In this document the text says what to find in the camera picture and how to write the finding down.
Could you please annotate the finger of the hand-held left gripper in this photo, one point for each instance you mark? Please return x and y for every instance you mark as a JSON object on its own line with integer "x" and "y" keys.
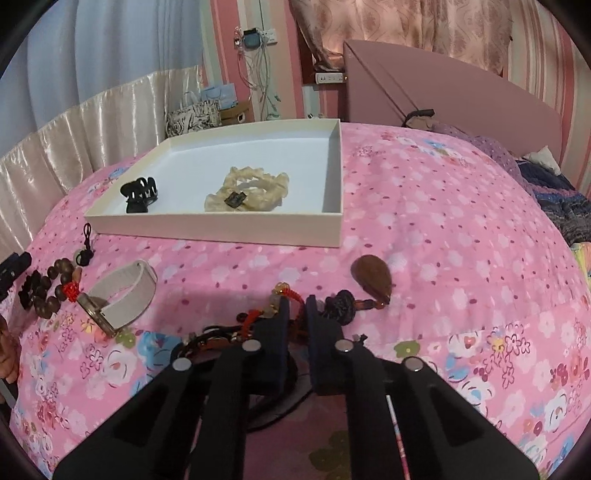
{"x": 14, "y": 267}

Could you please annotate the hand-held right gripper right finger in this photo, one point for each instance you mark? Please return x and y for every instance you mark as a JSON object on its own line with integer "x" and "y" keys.
{"x": 313, "y": 323}

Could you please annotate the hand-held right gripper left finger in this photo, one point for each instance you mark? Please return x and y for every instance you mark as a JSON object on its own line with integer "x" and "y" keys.
{"x": 282, "y": 323}

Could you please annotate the white cardboard box tray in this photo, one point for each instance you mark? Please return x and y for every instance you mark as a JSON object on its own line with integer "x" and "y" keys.
{"x": 258, "y": 152}

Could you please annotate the person's left hand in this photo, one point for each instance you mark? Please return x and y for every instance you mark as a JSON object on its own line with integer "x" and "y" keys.
{"x": 7, "y": 350}

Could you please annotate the cream frilly scrunchie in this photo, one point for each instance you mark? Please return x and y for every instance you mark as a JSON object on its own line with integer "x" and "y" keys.
{"x": 258, "y": 194}

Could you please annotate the black hair claw clip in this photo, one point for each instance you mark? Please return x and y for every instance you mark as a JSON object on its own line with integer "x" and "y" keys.
{"x": 138, "y": 191}

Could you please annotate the cream satin curtain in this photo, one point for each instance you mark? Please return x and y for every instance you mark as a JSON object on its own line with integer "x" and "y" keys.
{"x": 115, "y": 115}

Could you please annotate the small figurines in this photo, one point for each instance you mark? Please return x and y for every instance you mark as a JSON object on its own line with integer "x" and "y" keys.
{"x": 316, "y": 116}

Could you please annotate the brown cardboard box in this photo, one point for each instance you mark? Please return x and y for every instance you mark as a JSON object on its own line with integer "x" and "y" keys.
{"x": 236, "y": 114}

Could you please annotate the black white floral gift bag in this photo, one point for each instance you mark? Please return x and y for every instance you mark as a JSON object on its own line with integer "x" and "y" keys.
{"x": 191, "y": 117}

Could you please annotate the pale blue curtain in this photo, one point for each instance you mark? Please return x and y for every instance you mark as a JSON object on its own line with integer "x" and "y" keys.
{"x": 92, "y": 46}

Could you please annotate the pale blue gift bag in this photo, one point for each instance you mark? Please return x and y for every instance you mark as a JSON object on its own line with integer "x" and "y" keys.
{"x": 219, "y": 94}

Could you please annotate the white power strip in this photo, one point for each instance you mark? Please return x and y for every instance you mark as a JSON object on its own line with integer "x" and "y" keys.
{"x": 330, "y": 78}

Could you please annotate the pink headboard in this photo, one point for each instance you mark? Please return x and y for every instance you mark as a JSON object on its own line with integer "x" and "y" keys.
{"x": 438, "y": 87}

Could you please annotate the dark knit blanket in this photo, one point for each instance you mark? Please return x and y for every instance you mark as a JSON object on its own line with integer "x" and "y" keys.
{"x": 554, "y": 198}

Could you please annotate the colourful cartoon blanket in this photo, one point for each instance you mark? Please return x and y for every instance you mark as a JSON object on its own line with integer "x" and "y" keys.
{"x": 582, "y": 263}

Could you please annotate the small white pillow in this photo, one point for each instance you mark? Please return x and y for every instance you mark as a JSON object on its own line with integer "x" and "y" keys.
{"x": 545, "y": 159}

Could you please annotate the blue charger device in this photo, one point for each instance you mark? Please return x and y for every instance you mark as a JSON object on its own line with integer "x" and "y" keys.
{"x": 252, "y": 39}

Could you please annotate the pink patterned window curtain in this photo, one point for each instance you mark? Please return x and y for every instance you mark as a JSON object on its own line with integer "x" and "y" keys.
{"x": 392, "y": 27}

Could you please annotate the white wall outlet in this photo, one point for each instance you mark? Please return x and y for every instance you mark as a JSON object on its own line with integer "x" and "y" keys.
{"x": 270, "y": 37}

